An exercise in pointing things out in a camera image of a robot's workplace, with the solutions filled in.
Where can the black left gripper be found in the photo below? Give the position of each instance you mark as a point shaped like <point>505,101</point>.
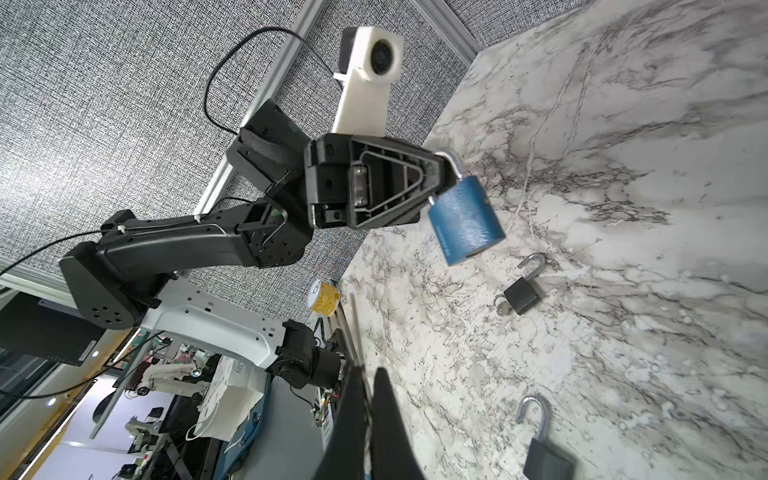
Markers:
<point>364,182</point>

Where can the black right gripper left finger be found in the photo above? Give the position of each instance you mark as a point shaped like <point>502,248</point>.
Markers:
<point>344,457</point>

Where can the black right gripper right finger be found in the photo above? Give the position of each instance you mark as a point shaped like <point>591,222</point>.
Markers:
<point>391,454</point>

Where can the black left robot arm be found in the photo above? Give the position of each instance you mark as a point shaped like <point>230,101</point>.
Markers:
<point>116,280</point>

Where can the black padlock open shackle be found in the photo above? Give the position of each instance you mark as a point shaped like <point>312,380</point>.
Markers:
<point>543,461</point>

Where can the black padlock upper left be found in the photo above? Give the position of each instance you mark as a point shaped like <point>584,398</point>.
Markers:
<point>522,295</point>

